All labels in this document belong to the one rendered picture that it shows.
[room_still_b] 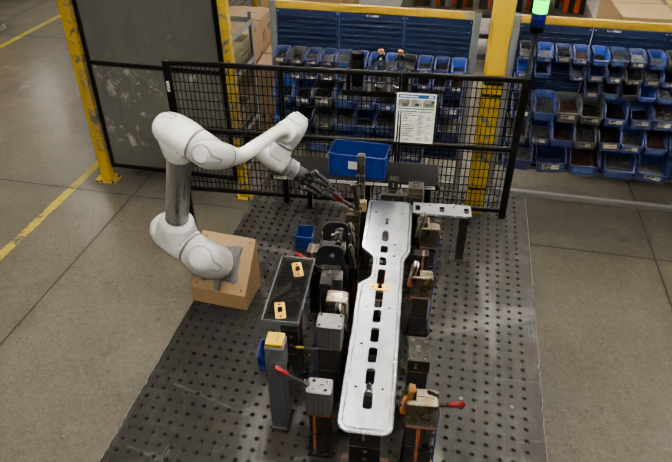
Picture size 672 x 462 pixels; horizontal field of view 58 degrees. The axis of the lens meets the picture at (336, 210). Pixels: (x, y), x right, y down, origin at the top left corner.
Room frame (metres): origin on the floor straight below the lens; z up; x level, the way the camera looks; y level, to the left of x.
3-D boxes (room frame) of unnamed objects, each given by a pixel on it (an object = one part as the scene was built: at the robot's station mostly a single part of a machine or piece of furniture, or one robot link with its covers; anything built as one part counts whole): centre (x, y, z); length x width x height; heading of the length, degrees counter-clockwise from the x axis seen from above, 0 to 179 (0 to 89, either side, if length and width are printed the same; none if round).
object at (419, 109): (2.92, -0.42, 1.30); 0.23 x 0.02 x 0.31; 82
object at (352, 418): (1.90, -0.19, 1.00); 1.38 x 0.22 x 0.02; 172
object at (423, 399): (1.32, -0.29, 0.88); 0.15 x 0.11 x 0.36; 82
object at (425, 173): (2.84, -0.11, 1.02); 0.90 x 0.22 x 0.03; 82
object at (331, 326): (1.62, 0.02, 0.90); 0.13 x 0.10 x 0.41; 82
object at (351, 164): (2.84, -0.12, 1.10); 0.30 x 0.17 x 0.13; 77
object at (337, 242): (2.05, 0.00, 0.94); 0.18 x 0.13 x 0.49; 172
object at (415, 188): (2.64, -0.41, 0.88); 0.08 x 0.08 x 0.36; 82
